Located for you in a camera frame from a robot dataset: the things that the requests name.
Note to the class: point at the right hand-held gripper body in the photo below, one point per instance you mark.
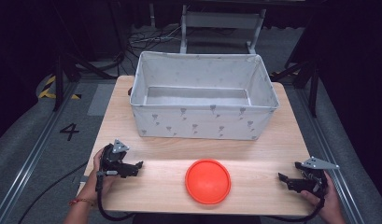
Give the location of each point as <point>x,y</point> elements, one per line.
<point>313,179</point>

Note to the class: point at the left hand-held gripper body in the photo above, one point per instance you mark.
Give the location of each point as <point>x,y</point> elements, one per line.
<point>112,161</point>

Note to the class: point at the orange round disc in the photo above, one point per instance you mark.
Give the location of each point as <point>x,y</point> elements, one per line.
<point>208,182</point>

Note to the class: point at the white fabric storage box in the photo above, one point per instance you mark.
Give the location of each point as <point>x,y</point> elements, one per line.
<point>198,123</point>

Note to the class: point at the person's right hand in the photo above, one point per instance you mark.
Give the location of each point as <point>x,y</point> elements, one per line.
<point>330,199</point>

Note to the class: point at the person's left hand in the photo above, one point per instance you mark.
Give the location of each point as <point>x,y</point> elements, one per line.
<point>96,183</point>

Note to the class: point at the black metal stand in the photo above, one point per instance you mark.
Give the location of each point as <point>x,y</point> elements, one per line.
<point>313,90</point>
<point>58,84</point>

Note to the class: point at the yellow black floor tape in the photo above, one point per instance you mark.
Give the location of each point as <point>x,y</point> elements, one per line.
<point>48,87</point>

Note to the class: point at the metal floor rail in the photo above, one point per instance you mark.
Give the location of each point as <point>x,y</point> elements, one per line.
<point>332,158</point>
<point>30,158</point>

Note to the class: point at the grey metal frame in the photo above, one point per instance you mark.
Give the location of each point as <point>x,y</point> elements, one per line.
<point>221,20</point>

